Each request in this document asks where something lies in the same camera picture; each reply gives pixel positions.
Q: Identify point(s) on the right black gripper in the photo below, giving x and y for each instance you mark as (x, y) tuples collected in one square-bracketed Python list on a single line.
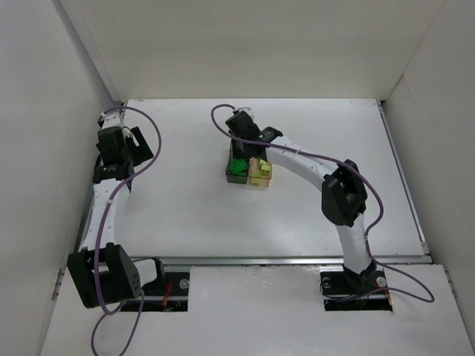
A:
[(240, 149)]

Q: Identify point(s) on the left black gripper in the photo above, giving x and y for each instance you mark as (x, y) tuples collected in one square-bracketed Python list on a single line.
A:
[(112, 172)]

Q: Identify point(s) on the dark green lego plate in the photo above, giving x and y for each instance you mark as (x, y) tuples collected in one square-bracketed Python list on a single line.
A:
[(239, 167)]

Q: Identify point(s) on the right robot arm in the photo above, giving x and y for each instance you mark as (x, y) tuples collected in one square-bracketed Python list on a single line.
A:
[(343, 195)]

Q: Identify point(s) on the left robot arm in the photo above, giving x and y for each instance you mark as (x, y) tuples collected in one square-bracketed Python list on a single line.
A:
[(101, 270)]

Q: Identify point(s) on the orange transparent container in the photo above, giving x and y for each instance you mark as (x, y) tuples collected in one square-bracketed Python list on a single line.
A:
[(262, 182)]

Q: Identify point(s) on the grey transparent container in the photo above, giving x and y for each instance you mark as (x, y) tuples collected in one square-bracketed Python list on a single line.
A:
[(231, 178)]

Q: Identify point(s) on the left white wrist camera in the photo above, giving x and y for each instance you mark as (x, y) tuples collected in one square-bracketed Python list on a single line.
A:
[(111, 118)]

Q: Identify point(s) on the aluminium rail front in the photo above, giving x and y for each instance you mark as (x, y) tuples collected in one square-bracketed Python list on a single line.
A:
[(286, 261)]

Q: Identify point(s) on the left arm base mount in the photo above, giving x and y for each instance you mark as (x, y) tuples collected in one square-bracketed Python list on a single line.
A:
[(172, 295)]

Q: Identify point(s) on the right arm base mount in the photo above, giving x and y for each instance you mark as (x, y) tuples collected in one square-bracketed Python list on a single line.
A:
[(341, 296)]

